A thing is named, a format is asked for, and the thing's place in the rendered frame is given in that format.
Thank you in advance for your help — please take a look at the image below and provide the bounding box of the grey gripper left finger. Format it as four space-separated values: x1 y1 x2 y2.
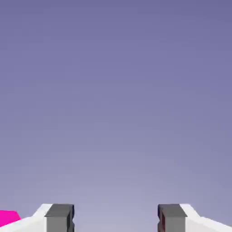
0 203 75 232

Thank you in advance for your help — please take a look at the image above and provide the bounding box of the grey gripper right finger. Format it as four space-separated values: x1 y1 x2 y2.
157 203 232 232

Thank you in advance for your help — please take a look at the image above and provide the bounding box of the large magenta box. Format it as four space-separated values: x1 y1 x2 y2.
0 210 22 228

